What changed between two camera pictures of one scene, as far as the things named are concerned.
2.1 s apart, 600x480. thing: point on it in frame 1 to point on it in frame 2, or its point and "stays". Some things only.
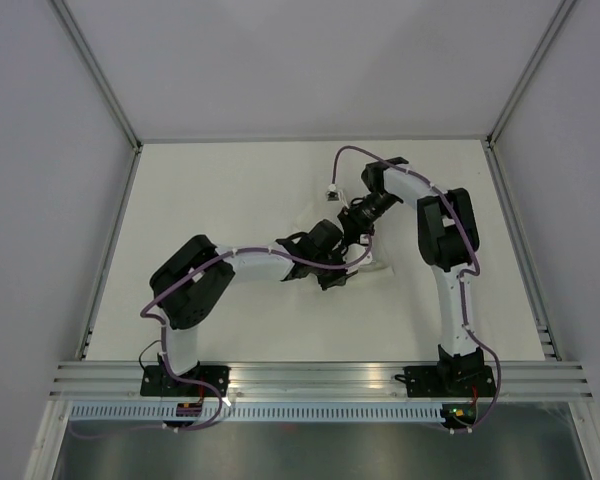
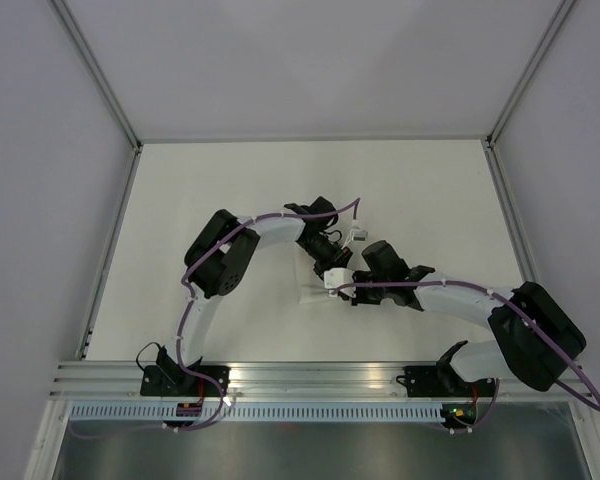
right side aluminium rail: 548,340 stays
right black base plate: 449,381 stays
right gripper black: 353,225 to 357,298
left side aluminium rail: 130,177 stays
